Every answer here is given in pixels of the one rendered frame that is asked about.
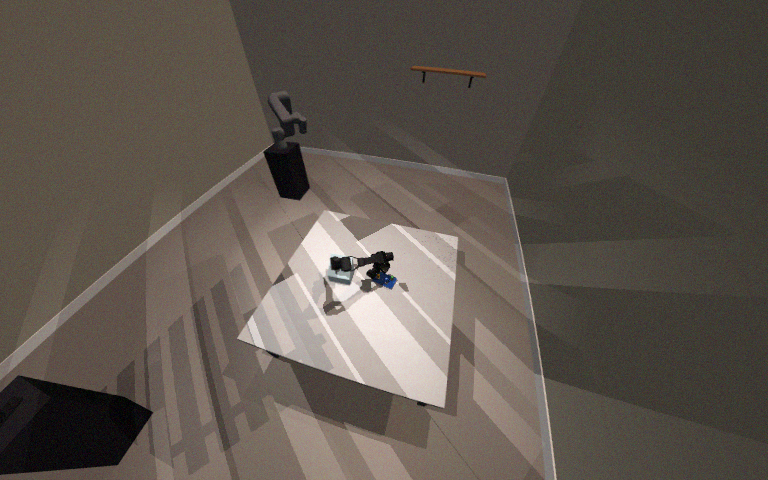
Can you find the blue circuit board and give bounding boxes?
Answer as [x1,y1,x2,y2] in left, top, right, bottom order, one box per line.
[372,272,397,290]

